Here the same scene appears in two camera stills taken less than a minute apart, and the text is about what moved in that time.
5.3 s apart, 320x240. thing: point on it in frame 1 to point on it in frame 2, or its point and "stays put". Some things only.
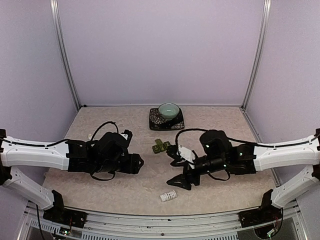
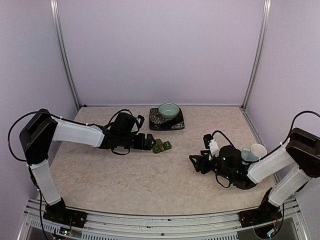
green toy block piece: x=160 y=146 stays put
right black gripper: x=183 y=179 to x=201 y=162
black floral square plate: x=158 y=122 stays put
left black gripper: x=132 y=166 to x=141 y=145
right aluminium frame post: x=267 y=11 stays put
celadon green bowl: x=169 y=110 stays put
